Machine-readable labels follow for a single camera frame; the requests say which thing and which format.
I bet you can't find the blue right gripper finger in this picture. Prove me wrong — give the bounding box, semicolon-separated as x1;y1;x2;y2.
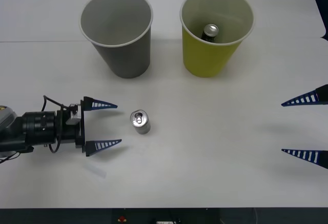
280;84;328;108
280;148;328;170

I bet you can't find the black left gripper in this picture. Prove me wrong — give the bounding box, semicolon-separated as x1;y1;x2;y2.
56;96;122;157

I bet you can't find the silver drink can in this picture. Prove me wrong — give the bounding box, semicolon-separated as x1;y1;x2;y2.
129;109;151;135

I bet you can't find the grey plastic bin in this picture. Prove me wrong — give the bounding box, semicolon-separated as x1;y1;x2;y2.
78;0;154;79

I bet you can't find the yellow-green plastic bin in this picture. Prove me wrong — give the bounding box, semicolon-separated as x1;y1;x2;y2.
179;0;255;78

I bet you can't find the black drink can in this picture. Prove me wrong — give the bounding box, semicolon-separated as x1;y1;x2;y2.
200;23;220;43

